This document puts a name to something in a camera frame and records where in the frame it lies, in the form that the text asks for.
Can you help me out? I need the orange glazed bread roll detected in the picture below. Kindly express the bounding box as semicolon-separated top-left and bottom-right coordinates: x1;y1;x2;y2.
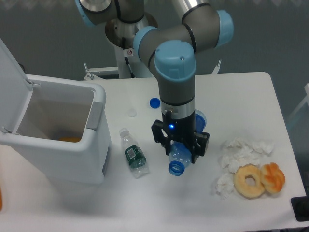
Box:
261;162;285;194

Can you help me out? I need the black device at table edge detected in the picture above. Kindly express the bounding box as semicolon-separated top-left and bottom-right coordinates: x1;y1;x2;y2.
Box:
291;196;309;222

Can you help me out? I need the small crumpled white tissue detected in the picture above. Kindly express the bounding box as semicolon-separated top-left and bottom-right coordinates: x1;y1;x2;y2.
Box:
215;173;234;199

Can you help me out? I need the green label plastic bottle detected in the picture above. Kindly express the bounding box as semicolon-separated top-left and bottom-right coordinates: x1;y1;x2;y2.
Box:
119;128;149;179

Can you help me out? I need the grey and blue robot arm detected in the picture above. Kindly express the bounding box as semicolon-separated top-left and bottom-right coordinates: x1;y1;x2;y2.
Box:
75;0;234;163

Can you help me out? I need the plain ring donut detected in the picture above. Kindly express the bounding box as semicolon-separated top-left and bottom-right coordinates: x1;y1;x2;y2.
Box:
233;165;265;199

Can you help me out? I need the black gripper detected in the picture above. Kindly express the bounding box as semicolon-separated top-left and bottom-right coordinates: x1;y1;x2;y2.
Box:
151;113;210;164

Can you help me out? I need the white open trash bin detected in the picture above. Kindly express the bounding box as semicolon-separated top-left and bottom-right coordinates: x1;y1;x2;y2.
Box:
0;43;111;184

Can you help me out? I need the large crumpled white tissue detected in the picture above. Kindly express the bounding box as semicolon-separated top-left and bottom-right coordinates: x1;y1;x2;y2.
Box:
220;137;275;174

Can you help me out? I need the orange object at left edge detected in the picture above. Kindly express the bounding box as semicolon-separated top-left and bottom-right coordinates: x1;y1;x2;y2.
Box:
0;188;3;211

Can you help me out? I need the blue bottle cap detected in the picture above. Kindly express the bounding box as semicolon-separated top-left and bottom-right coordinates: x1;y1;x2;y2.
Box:
149;98;161;109

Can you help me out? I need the orange object inside bin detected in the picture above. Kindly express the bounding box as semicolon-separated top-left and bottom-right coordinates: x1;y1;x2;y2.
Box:
59;137;81;143

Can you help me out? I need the white frame at right edge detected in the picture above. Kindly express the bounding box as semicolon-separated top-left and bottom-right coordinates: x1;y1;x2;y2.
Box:
286;83;309;130

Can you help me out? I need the blue label plastic bottle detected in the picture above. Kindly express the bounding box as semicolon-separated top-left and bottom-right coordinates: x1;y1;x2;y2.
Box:
169;109;207;176

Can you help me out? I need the white bottle cap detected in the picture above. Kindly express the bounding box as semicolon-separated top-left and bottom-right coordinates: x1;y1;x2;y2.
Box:
127;109;137;117

